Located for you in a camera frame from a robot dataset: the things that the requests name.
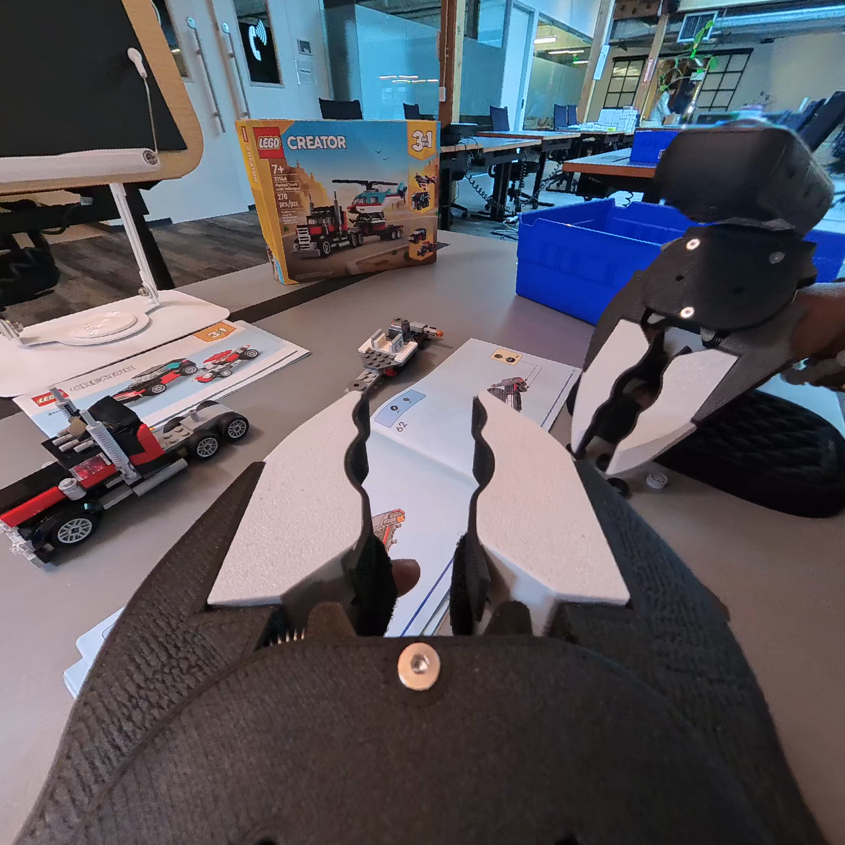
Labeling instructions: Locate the wooden office desk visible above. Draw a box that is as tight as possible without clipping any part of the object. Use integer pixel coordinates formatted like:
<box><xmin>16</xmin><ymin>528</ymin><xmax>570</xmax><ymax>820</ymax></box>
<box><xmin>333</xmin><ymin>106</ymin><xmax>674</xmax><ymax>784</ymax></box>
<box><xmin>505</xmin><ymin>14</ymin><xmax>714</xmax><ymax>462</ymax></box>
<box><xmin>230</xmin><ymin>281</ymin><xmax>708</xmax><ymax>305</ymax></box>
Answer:
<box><xmin>439</xmin><ymin>135</ymin><xmax>544</xmax><ymax>222</ymax></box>
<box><xmin>561</xmin><ymin>148</ymin><xmax>661</xmax><ymax>199</ymax></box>

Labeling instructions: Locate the potted green plant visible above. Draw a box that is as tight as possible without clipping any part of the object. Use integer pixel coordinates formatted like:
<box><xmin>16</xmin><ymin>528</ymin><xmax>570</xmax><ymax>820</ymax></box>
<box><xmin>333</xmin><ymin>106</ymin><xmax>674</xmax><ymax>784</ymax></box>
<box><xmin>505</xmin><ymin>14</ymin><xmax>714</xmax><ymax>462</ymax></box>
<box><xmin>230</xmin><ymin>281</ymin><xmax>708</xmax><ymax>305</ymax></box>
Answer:
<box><xmin>660</xmin><ymin>18</ymin><xmax>720</xmax><ymax>126</ymax></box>

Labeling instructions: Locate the black phone icon sign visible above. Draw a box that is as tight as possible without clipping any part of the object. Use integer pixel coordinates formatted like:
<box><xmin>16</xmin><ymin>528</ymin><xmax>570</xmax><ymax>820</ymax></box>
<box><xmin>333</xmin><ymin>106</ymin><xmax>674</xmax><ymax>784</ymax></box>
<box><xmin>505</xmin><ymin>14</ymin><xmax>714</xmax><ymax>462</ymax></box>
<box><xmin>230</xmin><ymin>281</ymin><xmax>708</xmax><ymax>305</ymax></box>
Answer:
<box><xmin>232</xmin><ymin>0</ymin><xmax>283</xmax><ymax>87</ymax></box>

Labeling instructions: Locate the white tethered cord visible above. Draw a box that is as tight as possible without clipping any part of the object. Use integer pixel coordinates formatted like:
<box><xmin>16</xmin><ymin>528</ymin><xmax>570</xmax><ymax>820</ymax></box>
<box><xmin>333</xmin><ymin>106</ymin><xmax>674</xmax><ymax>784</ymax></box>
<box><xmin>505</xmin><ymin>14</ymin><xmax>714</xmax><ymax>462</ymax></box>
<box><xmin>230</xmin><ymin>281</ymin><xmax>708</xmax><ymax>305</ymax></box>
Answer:
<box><xmin>127</xmin><ymin>48</ymin><xmax>161</xmax><ymax>166</ymax></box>

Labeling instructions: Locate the red and black lego truck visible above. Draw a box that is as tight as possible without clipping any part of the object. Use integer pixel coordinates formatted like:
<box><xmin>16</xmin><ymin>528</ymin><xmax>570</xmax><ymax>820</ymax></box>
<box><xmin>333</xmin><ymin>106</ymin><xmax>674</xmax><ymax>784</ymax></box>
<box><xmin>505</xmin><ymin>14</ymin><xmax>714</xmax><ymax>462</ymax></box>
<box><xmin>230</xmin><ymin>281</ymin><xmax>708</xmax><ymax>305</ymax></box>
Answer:
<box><xmin>0</xmin><ymin>389</ymin><xmax>250</xmax><ymax>567</ymax></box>

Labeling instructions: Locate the black textured pad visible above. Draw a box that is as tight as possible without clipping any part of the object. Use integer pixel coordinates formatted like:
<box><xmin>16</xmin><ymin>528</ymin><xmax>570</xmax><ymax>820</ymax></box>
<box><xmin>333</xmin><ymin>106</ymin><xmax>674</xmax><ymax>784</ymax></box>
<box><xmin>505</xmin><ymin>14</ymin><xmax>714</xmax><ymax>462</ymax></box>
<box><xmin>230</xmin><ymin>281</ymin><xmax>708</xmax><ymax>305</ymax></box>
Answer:
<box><xmin>660</xmin><ymin>389</ymin><xmax>845</xmax><ymax>519</ymax></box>

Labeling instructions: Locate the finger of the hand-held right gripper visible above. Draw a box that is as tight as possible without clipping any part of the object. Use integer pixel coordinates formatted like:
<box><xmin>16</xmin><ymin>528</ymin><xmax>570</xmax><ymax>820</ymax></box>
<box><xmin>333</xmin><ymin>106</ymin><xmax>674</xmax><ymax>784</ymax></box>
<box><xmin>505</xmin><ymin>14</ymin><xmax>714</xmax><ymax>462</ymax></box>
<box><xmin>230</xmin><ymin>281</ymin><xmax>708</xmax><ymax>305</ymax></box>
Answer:
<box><xmin>596</xmin><ymin>330</ymin><xmax>740</xmax><ymax>476</ymax></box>
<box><xmin>569</xmin><ymin>316</ymin><xmax>662</xmax><ymax>462</ymax></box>

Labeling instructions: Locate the grey lego helicopter assembly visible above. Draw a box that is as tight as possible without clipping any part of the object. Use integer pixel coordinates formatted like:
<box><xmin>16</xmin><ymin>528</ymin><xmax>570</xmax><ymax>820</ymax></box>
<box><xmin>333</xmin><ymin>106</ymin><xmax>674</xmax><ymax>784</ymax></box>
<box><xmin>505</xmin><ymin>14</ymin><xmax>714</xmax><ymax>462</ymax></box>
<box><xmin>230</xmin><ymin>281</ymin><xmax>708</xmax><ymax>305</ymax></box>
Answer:
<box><xmin>343</xmin><ymin>317</ymin><xmax>442</xmax><ymax>397</ymax></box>

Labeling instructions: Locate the person's right hand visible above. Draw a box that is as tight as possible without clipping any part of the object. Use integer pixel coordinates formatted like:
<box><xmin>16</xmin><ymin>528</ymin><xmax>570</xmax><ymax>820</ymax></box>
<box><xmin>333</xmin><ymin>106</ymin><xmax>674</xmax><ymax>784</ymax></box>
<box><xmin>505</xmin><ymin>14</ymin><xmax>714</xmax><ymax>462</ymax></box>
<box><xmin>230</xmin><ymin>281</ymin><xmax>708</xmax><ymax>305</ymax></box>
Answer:
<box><xmin>782</xmin><ymin>280</ymin><xmax>845</xmax><ymax>392</ymax></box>

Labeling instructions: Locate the black desk leg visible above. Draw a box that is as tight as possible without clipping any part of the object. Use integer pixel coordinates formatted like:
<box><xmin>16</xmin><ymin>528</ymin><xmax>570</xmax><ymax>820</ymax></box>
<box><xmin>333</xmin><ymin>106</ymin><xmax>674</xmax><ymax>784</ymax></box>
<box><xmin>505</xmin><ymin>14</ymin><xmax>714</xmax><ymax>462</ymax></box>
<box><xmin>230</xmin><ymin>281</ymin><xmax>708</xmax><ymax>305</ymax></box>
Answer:
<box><xmin>119</xmin><ymin>184</ymin><xmax>174</xmax><ymax>294</ymax></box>

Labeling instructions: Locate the small blue bin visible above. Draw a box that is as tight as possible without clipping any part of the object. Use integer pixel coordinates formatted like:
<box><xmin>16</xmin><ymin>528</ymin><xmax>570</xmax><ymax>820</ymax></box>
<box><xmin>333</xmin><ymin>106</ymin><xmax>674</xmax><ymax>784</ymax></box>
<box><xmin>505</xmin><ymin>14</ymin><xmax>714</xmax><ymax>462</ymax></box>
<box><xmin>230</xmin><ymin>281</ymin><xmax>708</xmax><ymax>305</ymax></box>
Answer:
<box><xmin>629</xmin><ymin>129</ymin><xmax>682</xmax><ymax>166</ymax></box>

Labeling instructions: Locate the white tablet stand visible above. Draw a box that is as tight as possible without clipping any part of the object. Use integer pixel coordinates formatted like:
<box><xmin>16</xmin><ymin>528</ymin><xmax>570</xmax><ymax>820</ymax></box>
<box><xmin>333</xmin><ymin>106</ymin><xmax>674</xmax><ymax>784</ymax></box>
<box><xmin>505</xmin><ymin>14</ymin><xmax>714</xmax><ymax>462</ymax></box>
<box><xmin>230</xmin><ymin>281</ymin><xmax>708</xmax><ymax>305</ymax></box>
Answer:
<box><xmin>0</xmin><ymin>184</ymin><xmax>231</xmax><ymax>398</ymax></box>

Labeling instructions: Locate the closed lego instruction booklet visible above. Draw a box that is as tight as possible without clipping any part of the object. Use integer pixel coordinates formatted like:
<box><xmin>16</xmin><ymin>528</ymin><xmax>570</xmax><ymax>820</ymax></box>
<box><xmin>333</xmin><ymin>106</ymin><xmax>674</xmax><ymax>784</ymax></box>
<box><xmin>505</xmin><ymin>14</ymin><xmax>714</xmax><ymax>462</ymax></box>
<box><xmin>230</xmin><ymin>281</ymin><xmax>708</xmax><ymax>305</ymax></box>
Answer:
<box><xmin>13</xmin><ymin>320</ymin><xmax>311</xmax><ymax>440</ymax></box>

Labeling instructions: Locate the black screen with wooden frame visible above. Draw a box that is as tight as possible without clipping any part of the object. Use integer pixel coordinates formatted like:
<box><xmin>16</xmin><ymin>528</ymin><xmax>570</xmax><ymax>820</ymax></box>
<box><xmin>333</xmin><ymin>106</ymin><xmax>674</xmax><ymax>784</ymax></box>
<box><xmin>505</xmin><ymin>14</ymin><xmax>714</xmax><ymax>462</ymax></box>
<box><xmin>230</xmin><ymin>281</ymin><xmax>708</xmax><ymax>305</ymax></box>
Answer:
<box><xmin>0</xmin><ymin>0</ymin><xmax>202</xmax><ymax>195</ymax></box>

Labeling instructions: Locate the blue plastic bin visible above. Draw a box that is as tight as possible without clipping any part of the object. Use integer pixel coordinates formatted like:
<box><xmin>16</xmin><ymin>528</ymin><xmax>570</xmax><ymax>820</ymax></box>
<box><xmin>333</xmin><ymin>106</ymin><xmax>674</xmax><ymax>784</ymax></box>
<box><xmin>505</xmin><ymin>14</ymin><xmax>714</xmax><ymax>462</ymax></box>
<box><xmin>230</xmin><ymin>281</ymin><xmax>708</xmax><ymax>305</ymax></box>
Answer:
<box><xmin>516</xmin><ymin>197</ymin><xmax>845</xmax><ymax>326</ymax></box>

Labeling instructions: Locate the lego set box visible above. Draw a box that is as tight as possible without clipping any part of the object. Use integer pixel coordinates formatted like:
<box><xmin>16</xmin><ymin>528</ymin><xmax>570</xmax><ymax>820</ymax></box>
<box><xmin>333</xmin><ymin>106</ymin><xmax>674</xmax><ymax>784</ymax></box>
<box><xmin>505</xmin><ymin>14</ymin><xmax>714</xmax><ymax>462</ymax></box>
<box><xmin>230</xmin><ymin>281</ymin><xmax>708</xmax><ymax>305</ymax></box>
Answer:
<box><xmin>235</xmin><ymin>119</ymin><xmax>441</xmax><ymax>286</ymax></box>

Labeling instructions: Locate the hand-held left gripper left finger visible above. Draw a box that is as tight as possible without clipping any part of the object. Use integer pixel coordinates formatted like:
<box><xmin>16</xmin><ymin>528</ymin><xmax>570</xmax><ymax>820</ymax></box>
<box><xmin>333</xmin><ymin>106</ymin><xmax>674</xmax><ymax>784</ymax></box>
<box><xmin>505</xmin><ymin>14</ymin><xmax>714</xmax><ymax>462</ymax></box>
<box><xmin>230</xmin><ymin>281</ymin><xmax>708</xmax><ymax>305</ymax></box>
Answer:
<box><xmin>206</xmin><ymin>389</ymin><xmax>397</xmax><ymax>638</ymax></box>

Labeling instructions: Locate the open lego instruction booklet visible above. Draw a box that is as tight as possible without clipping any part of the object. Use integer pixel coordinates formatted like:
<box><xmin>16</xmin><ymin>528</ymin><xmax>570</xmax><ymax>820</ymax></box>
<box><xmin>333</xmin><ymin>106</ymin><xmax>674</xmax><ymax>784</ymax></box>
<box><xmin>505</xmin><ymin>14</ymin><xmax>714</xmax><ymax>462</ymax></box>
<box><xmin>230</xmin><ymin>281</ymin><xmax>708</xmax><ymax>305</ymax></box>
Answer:
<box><xmin>64</xmin><ymin>338</ymin><xmax>582</xmax><ymax>701</ymax></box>

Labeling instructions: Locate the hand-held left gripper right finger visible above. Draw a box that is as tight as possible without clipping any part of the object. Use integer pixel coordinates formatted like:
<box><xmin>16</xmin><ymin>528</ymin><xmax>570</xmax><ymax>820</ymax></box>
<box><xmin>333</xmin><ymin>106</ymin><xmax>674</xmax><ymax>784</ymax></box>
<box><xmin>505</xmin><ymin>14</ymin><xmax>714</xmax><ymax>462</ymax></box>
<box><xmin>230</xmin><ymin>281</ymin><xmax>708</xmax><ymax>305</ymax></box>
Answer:
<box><xmin>449</xmin><ymin>394</ymin><xmax>631</xmax><ymax>638</ymax></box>

